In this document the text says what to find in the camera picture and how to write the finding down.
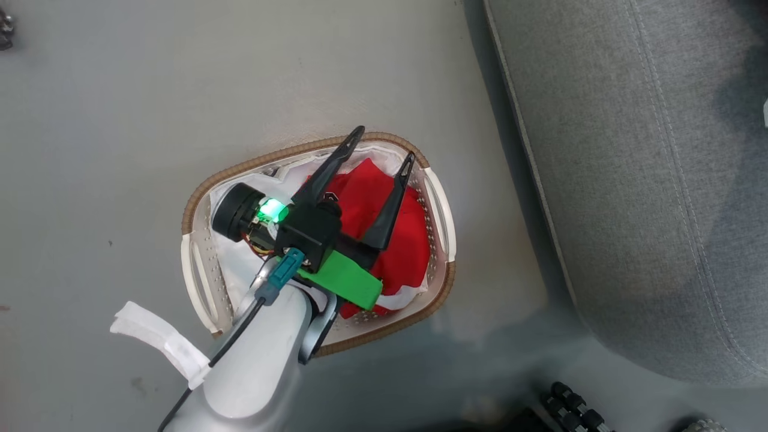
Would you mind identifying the white and brown laundry basket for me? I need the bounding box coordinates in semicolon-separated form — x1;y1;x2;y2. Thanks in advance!
180;131;457;358

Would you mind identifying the black ribbed roller part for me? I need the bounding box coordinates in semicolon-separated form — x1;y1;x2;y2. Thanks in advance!
539;381;617;432

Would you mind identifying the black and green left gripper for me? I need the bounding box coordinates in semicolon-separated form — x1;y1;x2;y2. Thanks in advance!
211;125;416;311

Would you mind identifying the white cloth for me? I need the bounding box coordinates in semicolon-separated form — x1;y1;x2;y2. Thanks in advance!
209;144;422;313

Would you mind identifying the red clothing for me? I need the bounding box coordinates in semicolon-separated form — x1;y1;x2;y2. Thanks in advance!
302;158;432;319

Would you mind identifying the teal cable connector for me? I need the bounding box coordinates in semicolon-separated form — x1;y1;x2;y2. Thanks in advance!
255;248;305;307

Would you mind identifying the grey textured round part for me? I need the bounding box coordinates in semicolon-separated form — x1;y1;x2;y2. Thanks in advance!
681;418;730;432

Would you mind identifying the grey fabric sofa seat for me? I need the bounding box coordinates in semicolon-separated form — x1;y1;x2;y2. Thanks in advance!
482;0;768;388

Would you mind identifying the thin black cable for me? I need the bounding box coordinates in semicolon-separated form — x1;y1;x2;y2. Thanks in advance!
157;296;267;432

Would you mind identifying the white tape strap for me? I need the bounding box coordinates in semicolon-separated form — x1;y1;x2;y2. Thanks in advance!
110;301;211;391

